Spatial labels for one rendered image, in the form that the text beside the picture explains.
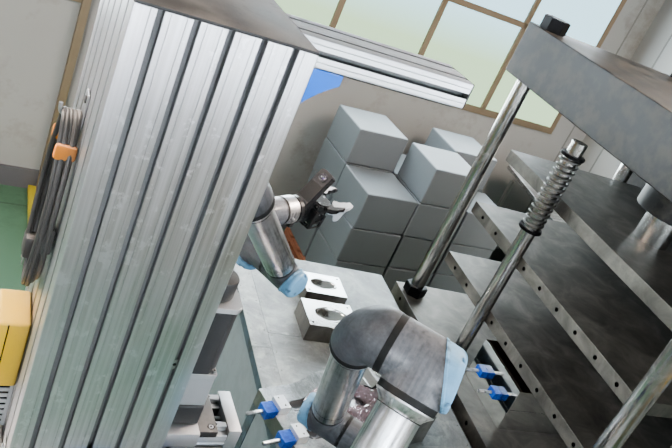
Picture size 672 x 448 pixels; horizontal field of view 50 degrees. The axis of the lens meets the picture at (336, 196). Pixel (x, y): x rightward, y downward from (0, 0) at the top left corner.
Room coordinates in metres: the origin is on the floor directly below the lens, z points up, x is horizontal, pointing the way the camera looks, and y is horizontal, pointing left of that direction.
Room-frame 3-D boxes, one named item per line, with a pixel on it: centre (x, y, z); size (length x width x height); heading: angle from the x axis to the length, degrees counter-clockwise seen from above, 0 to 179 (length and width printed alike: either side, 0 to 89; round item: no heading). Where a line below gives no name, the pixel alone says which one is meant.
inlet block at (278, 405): (1.64, -0.07, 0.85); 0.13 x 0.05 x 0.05; 133
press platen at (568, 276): (2.46, -1.10, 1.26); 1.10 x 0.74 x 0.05; 26
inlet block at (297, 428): (1.56, -0.14, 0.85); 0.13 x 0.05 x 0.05; 133
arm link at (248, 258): (1.62, 0.13, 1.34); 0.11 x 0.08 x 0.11; 57
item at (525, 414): (2.35, -1.01, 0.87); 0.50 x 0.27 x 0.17; 116
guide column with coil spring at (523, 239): (2.44, -0.68, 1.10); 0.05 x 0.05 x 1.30
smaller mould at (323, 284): (2.42, -0.09, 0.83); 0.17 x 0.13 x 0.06; 116
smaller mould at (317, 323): (2.22, -0.16, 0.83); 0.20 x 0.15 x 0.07; 116
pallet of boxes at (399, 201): (4.16, -0.41, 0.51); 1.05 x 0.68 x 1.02; 122
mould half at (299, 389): (1.79, -0.29, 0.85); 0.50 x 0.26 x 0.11; 133
